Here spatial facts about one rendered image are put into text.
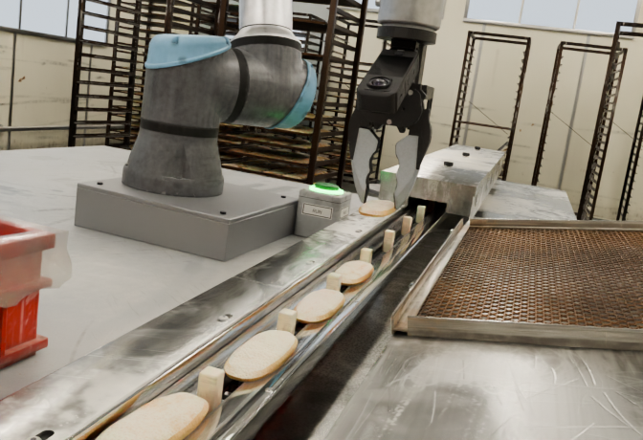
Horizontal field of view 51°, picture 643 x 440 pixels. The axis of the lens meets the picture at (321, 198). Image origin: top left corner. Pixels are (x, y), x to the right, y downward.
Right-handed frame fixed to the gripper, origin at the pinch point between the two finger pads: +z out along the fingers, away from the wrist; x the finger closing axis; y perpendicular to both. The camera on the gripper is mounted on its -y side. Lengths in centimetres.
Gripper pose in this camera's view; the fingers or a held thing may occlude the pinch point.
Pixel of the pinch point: (380, 196)
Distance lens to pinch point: 81.3
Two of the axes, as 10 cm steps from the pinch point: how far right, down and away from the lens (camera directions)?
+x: -9.4, -1.7, 2.8
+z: -1.2, 9.8, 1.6
